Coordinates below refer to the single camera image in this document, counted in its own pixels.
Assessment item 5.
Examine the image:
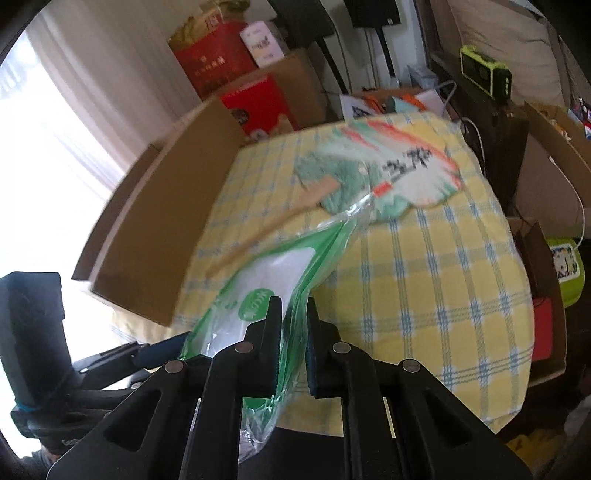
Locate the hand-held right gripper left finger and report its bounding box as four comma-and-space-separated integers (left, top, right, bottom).
46, 295, 283, 480

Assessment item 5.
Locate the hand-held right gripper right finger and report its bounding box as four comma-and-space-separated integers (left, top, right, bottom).
305, 298, 534, 480

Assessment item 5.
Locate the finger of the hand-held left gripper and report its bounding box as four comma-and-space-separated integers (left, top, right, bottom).
74, 331, 190, 376
76, 370, 155, 398

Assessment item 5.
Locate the green white plastic bag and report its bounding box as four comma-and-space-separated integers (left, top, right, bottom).
178, 191, 370, 464

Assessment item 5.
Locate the brown cardboard box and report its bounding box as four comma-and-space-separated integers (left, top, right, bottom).
249, 48, 329, 134
71, 98, 245, 326

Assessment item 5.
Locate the yellow plaid tablecloth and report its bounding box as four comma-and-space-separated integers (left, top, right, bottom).
111, 111, 536, 435

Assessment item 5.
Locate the printed paper fan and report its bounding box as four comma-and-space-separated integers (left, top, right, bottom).
205, 108, 465, 278

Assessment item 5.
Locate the red pouch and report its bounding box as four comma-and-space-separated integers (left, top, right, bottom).
532, 298, 556, 361

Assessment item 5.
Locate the flat red gift box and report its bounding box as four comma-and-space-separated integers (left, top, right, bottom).
221, 76, 299, 140

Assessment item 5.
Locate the white curtain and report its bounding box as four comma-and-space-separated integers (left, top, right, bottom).
28, 0, 204, 190

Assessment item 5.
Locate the white printed cardboard box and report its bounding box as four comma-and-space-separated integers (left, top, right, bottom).
339, 88, 445, 121

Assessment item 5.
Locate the closed brown cardboard box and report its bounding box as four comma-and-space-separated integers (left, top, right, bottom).
249, 48, 329, 134

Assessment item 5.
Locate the green white patterned case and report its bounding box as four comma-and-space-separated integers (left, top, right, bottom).
545, 237, 585, 306

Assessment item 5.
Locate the orange teal gadget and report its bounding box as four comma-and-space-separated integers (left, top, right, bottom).
365, 95, 423, 114

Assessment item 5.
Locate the brown sofa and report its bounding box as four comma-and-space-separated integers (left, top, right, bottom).
429, 0, 591, 241

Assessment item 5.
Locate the tall red gift box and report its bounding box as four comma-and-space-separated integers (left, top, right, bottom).
168, 2, 259, 99

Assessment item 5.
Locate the pink white box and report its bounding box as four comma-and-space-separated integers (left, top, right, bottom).
240, 21, 290, 68

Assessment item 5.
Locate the green black radio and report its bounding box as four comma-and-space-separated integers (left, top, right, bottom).
460, 45, 513, 101

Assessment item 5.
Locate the cardboard box of packets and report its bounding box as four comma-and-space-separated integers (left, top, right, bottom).
522, 92, 591, 185

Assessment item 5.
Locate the beige sofa cushion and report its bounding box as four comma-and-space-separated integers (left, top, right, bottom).
450, 0, 567, 108

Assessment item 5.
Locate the white cable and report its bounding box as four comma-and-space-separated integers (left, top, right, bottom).
462, 117, 583, 250

